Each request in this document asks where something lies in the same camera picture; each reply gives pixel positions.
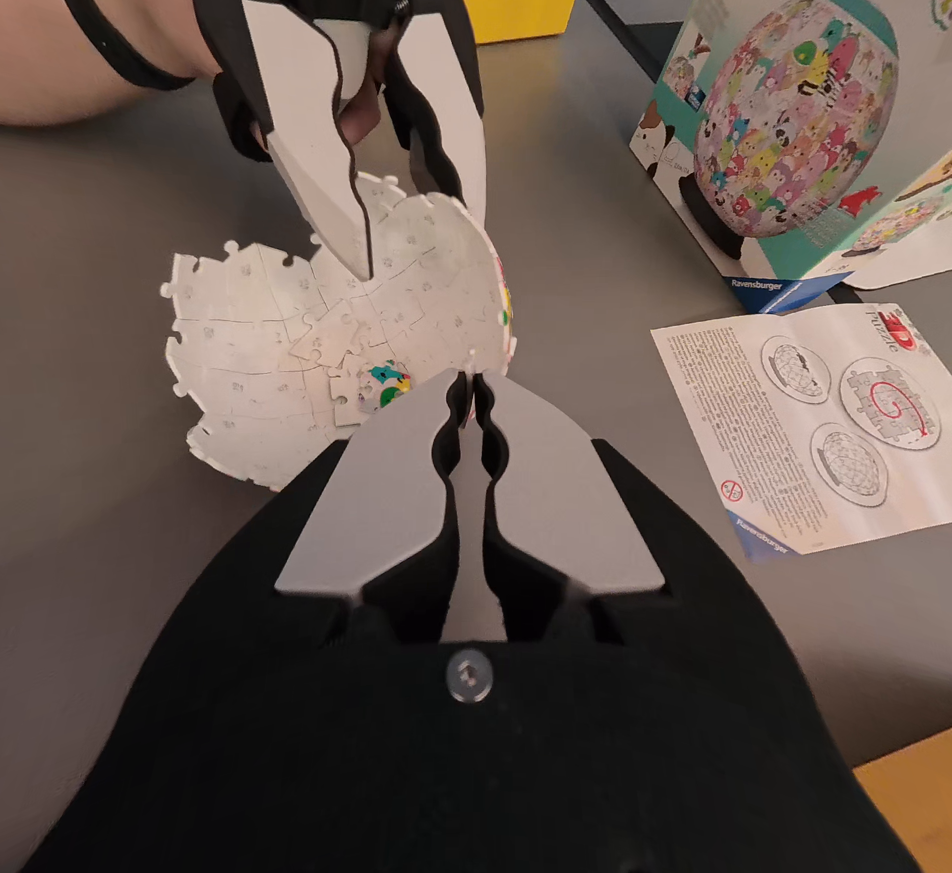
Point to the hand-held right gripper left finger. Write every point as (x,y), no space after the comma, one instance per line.
(372,508)

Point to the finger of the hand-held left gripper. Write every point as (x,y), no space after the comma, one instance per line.
(446,107)
(305,144)

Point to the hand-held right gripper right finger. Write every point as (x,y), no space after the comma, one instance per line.
(565,508)

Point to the white half puzzle ball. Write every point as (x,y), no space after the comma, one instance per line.
(245,367)

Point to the person's left forearm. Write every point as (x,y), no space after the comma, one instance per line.
(30,33)

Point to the colourful loose puzzle piece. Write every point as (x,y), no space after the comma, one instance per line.
(390,382)

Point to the colourful puzzle box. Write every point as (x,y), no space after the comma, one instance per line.
(788,107)

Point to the white instruction leaflet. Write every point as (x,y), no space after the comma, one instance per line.
(744,404)

